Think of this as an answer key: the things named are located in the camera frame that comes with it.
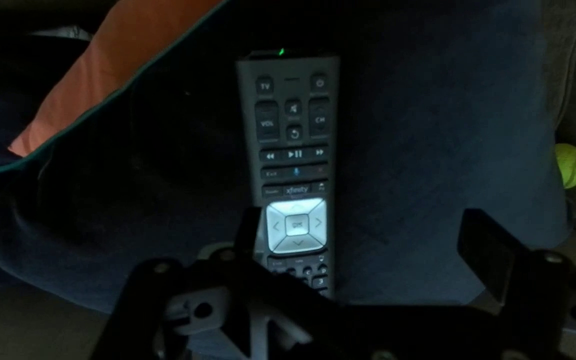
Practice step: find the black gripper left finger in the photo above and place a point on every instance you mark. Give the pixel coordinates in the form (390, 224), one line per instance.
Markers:
(246, 234)

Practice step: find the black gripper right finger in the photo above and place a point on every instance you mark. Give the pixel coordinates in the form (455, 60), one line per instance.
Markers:
(488, 250)

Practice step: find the black remote control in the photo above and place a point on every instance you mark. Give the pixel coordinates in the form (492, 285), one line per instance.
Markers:
(291, 108)

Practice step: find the navy blue throw pillow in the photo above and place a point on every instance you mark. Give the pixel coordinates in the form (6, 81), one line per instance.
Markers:
(441, 110)

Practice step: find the orange throw pillow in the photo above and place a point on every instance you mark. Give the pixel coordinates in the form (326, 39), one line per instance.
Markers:
(131, 34)

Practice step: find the grey fabric sofa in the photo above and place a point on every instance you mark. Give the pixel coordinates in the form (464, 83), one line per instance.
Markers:
(240, 311)

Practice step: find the yellow tennis ball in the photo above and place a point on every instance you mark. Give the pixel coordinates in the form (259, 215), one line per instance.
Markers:
(566, 165)

